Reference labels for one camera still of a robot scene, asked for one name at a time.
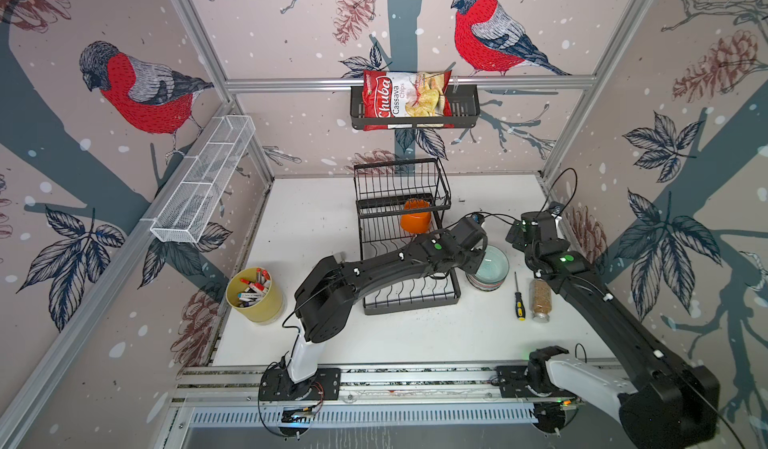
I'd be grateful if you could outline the light green ceramic bowl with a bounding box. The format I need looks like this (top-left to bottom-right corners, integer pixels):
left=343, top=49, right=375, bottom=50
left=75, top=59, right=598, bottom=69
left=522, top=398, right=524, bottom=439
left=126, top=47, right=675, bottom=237
left=473, top=245, right=510, bottom=282

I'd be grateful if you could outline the orange plastic bowl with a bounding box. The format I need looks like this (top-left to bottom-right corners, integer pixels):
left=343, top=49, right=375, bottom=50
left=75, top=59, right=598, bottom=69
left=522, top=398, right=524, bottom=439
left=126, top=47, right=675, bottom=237
left=400, top=198, right=432, bottom=234

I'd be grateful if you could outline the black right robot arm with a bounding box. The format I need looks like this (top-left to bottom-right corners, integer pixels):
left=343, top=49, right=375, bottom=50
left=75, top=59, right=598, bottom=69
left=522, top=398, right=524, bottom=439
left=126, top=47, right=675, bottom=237
left=506, top=211, right=720, bottom=448

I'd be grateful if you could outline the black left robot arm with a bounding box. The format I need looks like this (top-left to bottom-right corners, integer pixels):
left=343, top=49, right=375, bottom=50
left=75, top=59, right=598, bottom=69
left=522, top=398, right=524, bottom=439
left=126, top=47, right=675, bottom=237
left=285, top=212, right=488, bottom=384

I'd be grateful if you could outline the pink patterned glass bowl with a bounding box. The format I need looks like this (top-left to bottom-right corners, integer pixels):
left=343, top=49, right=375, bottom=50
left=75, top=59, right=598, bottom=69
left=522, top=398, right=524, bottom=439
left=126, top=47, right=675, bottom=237
left=466, top=274, right=505, bottom=292

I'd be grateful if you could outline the glass spice jar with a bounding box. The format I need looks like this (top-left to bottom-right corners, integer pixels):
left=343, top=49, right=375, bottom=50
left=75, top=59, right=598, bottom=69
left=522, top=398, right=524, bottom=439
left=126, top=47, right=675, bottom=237
left=530, top=279, right=553, bottom=323

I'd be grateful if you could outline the yellow black screwdriver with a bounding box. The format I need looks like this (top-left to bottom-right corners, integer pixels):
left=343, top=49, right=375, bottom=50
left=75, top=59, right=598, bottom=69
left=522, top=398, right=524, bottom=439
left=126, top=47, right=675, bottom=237
left=514, top=273, right=526, bottom=321

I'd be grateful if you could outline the red cassava chips bag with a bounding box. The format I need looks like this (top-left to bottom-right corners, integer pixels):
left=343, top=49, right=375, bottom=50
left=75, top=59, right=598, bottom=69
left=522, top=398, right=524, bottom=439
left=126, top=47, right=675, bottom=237
left=362, top=70, right=452, bottom=119

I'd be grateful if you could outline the yellow cup with markers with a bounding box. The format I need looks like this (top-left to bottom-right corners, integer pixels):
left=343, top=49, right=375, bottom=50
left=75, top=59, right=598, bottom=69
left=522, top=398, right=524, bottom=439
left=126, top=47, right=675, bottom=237
left=225, top=267, right=285, bottom=325

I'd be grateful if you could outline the black wire dish rack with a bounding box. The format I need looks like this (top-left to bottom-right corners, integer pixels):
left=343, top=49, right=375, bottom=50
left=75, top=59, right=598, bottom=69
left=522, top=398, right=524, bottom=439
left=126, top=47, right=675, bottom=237
left=352, top=157, right=461, bottom=316

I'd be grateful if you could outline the black wall basket shelf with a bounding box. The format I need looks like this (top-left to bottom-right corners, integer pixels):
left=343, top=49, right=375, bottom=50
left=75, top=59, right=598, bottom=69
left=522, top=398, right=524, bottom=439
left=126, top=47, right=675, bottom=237
left=350, top=85, right=480, bottom=131

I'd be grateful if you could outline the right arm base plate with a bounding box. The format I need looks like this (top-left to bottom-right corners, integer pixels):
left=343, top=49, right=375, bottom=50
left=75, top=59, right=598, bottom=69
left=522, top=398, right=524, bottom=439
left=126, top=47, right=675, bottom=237
left=491, top=365, right=577, bottom=401

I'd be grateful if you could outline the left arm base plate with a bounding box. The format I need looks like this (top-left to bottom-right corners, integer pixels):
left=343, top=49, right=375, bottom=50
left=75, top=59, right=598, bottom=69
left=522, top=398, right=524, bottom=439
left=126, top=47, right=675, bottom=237
left=258, top=366, right=341, bottom=402

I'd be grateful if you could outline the white wire mesh shelf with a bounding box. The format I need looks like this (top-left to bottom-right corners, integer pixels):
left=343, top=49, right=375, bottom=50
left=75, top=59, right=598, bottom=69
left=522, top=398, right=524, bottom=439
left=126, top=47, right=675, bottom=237
left=150, top=115, right=255, bottom=243

